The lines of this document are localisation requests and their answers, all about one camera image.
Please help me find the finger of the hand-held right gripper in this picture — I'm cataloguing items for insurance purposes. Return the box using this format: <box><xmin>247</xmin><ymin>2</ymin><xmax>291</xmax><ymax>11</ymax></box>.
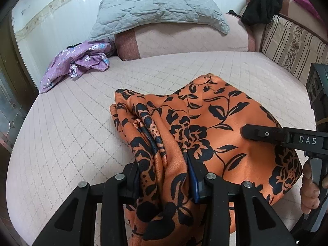
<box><xmin>241</xmin><ymin>124</ymin><xmax>289</xmax><ymax>144</ymax></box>

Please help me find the magenta cloth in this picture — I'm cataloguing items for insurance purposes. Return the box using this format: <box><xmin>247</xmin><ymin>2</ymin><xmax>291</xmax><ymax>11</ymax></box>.
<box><xmin>293</xmin><ymin>0</ymin><xmax>323</xmax><ymax>21</ymax></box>

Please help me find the wooden glass door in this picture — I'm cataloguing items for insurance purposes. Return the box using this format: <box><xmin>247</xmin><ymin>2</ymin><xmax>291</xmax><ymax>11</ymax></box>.
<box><xmin>0</xmin><ymin>15</ymin><xmax>39</xmax><ymax>149</ymax></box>

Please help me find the purple floral cloth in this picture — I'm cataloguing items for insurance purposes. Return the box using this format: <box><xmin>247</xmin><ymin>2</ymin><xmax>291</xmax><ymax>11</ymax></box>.
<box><xmin>39</xmin><ymin>40</ymin><xmax>112</xmax><ymax>94</ymax></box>

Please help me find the person's right hand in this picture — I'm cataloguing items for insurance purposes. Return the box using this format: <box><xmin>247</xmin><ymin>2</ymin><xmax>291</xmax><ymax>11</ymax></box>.
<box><xmin>300</xmin><ymin>156</ymin><xmax>321</xmax><ymax>210</ymax></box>

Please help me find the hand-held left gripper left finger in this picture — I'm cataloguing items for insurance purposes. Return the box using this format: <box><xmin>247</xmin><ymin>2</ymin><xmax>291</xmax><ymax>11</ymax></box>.
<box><xmin>32</xmin><ymin>162</ymin><xmax>140</xmax><ymax>246</ymax></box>

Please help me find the pink quilted bed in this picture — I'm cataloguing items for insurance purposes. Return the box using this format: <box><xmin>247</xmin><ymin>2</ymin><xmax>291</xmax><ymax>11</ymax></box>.
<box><xmin>6</xmin><ymin>51</ymin><xmax>317</xmax><ymax>246</ymax></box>

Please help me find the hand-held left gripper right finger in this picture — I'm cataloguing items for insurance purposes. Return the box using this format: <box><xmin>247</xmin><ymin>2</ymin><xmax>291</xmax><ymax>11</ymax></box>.
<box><xmin>186</xmin><ymin>154</ymin><xmax>298</xmax><ymax>246</ymax></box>

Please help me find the orange black floral garment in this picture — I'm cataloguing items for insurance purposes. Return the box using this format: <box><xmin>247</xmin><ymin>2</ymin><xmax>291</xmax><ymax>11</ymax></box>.
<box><xmin>110</xmin><ymin>74</ymin><xmax>303</xmax><ymax>246</ymax></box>

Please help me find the black cloth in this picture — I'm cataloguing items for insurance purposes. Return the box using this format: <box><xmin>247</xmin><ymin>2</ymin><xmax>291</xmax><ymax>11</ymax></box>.
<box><xmin>228</xmin><ymin>0</ymin><xmax>295</xmax><ymax>26</ymax></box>

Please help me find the striped patterned cushion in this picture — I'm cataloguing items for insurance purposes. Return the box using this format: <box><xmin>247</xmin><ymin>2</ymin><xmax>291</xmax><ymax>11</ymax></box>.
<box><xmin>260</xmin><ymin>14</ymin><xmax>328</xmax><ymax>86</ymax></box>

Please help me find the grey quilted pillow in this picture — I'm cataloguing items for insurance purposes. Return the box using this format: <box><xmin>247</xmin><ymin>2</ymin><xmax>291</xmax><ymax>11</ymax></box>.
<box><xmin>88</xmin><ymin>0</ymin><xmax>230</xmax><ymax>41</ymax></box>

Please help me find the pink bolster pillow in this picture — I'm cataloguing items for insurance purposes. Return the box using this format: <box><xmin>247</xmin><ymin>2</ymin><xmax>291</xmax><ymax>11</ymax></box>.
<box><xmin>114</xmin><ymin>11</ymin><xmax>257</xmax><ymax>60</ymax></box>

